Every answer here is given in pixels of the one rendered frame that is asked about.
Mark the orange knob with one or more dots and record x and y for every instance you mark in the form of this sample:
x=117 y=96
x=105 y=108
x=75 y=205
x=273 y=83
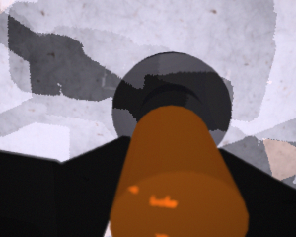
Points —
x=174 y=182

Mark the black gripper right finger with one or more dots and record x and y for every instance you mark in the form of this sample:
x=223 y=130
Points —
x=271 y=204

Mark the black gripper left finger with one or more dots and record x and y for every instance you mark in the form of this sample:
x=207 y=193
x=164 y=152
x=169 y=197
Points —
x=72 y=198

